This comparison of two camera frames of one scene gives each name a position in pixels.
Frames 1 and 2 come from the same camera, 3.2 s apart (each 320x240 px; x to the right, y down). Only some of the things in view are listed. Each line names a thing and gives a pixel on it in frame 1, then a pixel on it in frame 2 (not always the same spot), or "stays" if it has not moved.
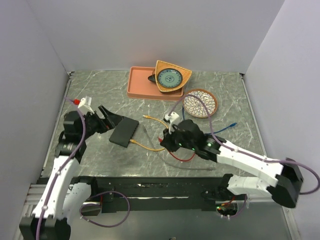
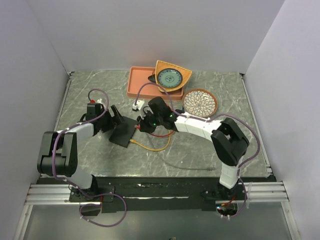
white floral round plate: x=194 y=107 stays
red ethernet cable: x=160 y=140 → x=138 y=127
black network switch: x=123 y=131 stays
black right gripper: x=167 y=141 → x=144 y=126
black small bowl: x=152 y=77 stays
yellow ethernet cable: x=144 y=147 stays
